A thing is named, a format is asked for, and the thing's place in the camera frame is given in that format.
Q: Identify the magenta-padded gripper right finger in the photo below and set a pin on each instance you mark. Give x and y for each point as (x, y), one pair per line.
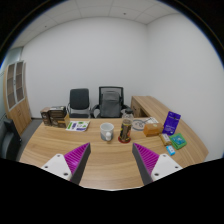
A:
(163, 165)

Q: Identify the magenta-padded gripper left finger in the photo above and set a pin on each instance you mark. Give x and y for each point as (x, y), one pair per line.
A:
(60, 165)

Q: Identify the clear bottle with dark label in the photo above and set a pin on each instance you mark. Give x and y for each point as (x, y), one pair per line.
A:
(126, 130)

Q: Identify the small light blue box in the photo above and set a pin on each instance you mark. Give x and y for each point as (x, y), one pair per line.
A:
(170, 150)

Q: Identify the yellow-brown packet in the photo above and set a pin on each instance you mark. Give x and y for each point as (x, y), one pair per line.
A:
(165, 139)

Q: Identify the green box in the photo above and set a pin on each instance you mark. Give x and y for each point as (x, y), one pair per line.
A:
(178, 141)

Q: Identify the orange box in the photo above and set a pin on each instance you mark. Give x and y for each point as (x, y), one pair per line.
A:
(152, 130)

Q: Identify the white leaflet with green print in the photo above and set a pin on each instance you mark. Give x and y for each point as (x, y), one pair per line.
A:
(77, 126)

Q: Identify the purple pouch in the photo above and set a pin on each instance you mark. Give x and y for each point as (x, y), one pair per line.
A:
(171, 122)

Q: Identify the large dark brown box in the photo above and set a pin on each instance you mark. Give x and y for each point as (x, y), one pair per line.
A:
(58, 116)

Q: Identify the small dark brown box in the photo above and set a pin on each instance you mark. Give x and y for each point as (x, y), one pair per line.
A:
(44, 116)

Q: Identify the white mug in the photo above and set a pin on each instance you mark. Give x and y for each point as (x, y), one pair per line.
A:
(106, 131)

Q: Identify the black sofa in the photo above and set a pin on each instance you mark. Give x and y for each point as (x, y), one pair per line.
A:
(8, 140)

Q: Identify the wooden side desk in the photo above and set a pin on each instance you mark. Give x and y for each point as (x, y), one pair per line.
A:
(146, 105)

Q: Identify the wooden cabinet with glass doors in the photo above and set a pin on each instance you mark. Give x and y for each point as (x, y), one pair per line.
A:
(20, 113)

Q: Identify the grey backpack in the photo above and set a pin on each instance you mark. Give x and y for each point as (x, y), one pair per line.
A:
(110, 104)

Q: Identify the black mesh-back office chair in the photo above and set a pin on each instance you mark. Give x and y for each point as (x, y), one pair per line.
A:
(111, 88)

